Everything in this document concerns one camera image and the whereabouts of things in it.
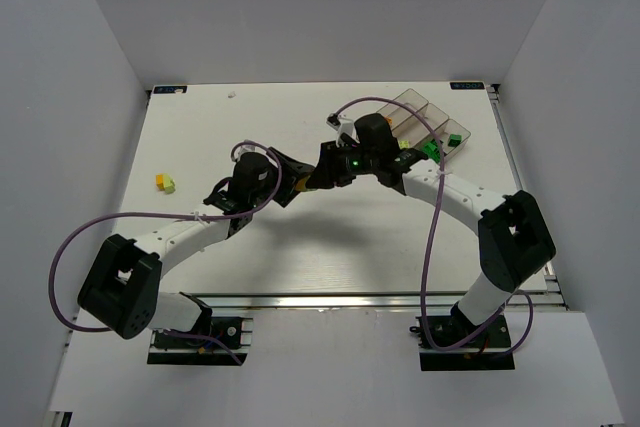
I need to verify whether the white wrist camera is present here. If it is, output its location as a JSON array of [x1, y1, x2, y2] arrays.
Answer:
[[326, 114, 356, 146], [231, 141, 256, 162]]

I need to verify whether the clear three-compartment plastic container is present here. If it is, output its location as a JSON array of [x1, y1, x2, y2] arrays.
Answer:
[[377, 88, 472, 166]]

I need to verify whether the aluminium front rail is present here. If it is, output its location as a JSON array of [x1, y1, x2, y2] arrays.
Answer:
[[92, 290, 569, 312]]

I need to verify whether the green curved lego brick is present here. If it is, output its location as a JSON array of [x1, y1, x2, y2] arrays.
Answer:
[[421, 139, 441, 163]]

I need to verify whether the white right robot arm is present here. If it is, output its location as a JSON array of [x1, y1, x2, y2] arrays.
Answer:
[[305, 113, 556, 351]]

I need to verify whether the orange rounded lego brick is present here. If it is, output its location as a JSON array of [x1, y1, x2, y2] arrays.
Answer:
[[295, 177, 308, 192]]

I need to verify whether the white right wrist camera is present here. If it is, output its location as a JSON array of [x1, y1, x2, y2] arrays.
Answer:
[[326, 114, 356, 146]]

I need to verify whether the orange small lego brick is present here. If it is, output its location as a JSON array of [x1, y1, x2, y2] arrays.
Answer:
[[155, 174, 169, 191]]

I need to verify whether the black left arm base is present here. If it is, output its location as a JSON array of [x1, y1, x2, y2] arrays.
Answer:
[[147, 315, 253, 367]]

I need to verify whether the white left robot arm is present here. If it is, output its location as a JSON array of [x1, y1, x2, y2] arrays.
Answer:
[[78, 151, 314, 339]]

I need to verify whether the pale green small lego brick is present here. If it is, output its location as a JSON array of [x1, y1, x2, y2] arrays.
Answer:
[[163, 179, 176, 194]]

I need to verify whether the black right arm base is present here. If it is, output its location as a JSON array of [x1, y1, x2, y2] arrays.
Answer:
[[407, 314, 516, 373]]

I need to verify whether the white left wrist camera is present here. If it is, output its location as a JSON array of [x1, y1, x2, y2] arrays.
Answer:
[[231, 141, 256, 162]]

